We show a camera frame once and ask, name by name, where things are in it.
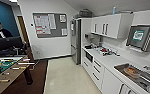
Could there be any stainless steel refrigerator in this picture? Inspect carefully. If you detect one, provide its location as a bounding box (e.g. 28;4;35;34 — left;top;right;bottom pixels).
69;17;83;66

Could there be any built-in black microwave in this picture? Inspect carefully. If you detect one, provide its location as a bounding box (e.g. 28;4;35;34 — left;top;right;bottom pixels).
84;50;95;64

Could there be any wide white drawer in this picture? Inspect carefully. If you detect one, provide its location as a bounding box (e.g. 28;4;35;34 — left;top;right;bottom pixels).
82;59;93;76

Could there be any white three-drawer unit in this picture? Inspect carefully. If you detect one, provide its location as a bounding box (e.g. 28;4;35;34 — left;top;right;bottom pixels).
91;56;106;92

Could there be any grey pin board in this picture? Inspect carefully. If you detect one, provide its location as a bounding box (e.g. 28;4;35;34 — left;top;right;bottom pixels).
32;12;69;39

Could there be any brown wooden door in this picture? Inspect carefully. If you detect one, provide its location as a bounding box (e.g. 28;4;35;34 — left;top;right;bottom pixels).
17;15;32;52

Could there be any blue spray bottle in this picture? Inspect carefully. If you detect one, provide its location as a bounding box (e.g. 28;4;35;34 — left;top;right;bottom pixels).
112;6;118;16

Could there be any white two-door sink cabinet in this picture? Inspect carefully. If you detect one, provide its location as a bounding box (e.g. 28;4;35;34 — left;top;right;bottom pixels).
101;67;139;94

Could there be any orange food container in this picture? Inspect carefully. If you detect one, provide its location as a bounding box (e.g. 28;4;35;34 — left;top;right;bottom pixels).
123;66;139;77

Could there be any steel paper towel dispenser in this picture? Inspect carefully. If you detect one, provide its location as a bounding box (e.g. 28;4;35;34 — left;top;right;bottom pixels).
125;24;150;53

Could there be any foosball table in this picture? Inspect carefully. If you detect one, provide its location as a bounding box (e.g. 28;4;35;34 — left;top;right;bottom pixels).
0;54;36;94

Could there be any wire basket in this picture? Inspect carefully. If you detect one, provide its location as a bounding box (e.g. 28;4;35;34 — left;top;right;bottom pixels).
77;8;93;19

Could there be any white wall thermostat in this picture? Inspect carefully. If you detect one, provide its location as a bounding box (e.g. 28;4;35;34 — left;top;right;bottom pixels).
29;22;35;28

